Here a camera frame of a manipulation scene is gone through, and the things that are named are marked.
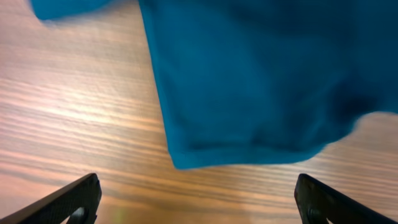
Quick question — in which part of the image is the blue t-shirt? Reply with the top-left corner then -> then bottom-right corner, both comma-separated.
29,0 -> 398,170

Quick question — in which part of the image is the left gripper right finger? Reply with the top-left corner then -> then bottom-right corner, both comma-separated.
294,174 -> 397,224

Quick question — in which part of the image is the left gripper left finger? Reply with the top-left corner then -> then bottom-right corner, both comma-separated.
1,173 -> 102,224

